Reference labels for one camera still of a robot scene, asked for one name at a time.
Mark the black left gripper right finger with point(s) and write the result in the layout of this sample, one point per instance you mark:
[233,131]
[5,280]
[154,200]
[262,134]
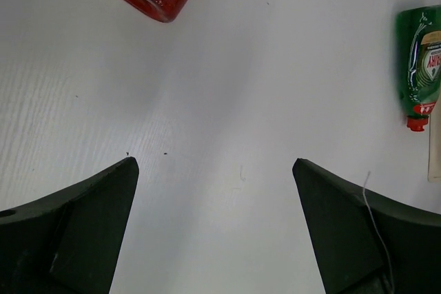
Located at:
[364,242]

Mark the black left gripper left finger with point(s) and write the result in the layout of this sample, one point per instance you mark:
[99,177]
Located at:
[70,240]

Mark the green dish soap bottle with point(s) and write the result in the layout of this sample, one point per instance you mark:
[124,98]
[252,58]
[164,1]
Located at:
[417,33]

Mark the beige canvas bag orange handles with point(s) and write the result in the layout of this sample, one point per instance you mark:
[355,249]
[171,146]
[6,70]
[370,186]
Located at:
[434,168]

